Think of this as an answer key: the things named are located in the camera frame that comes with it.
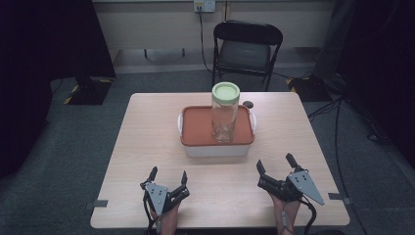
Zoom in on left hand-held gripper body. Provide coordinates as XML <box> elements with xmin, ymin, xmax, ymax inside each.
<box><xmin>142</xmin><ymin>181</ymin><xmax>191</xmax><ymax>217</ymax></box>

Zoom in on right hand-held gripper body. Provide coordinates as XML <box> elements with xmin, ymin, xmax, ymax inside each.
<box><xmin>256</xmin><ymin>169</ymin><xmax>326</xmax><ymax>207</ymax></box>

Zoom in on white container with orange lid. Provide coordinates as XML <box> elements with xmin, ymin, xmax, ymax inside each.
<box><xmin>176</xmin><ymin>104</ymin><xmax>257</xmax><ymax>159</ymax></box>

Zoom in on glass jar with green lid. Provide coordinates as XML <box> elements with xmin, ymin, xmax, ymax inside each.
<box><xmin>210</xmin><ymin>80</ymin><xmax>242</xmax><ymax>144</ymax></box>

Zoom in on person's left hand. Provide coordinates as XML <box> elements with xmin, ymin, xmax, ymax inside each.
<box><xmin>150</xmin><ymin>201</ymin><xmax>181</xmax><ymax>235</ymax></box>

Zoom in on person's right hand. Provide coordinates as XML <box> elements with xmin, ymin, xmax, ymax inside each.
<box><xmin>269</xmin><ymin>193</ymin><xmax>301</xmax><ymax>235</ymax></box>

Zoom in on black stand base yellow stripes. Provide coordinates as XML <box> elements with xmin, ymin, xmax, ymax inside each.
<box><xmin>285</xmin><ymin>75</ymin><xmax>333</xmax><ymax>103</ymax></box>
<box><xmin>63</xmin><ymin>75</ymin><xmax>115</xmax><ymax>107</ymax></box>

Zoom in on black folding chair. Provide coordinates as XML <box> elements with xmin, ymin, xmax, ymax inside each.
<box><xmin>210</xmin><ymin>20</ymin><xmax>284</xmax><ymax>93</ymax></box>

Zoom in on dark curtain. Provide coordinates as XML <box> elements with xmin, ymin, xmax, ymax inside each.
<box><xmin>336</xmin><ymin>0</ymin><xmax>415</xmax><ymax>165</ymax></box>
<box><xmin>0</xmin><ymin>0</ymin><xmax>117</xmax><ymax>180</ymax></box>

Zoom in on left hand-held gripper cable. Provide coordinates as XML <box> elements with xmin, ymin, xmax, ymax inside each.
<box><xmin>142</xmin><ymin>190</ymin><xmax>157</xmax><ymax>235</ymax></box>

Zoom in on hand-held gripper cable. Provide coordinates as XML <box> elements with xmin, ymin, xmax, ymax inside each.
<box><xmin>142</xmin><ymin>190</ymin><xmax>157</xmax><ymax>235</ymax></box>
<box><xmin>299</xmin><ymin>199</ymin><xmax>318</xmax><ymax>235</ymax></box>

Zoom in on right hand-held gripper cable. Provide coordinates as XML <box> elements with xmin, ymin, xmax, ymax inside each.
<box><xmin>299</xmin><ymin>199</ymin><xmax>318</xmax><ymax>235</ymax></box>

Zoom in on grey table edge bracket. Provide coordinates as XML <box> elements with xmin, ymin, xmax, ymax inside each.
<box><xmin>85</xmin><ymin>199</ymin><xmax>110</xmax><ymax>210</ymax></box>
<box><xmin>327</xmin><ymin>192</ymin><xmax>350</xmax><ymax>206</ymax></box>

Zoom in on long black floor cable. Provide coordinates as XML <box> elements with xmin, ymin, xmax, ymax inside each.
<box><xmin>333</xmin><ymin>97</ymin><xmax>370</xmax><ymax>235</ymax></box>

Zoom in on short black floor cable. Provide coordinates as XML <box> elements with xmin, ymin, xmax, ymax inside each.
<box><xmin>306</xmin><ymin>97</ymin><xmax>344</xmax><ymax>119</ymax></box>

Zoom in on black outlet cable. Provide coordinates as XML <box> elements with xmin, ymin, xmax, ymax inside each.
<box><xmin>198</xmin><ymin>11</ymin><xmax>215</xmax><ymax>74</ymax></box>

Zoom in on white wall power outlet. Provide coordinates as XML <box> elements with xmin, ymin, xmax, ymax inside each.
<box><xmin>193</xmin><ymin>0</ymin><xmax>217</xmax><ymax>14</ymax></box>

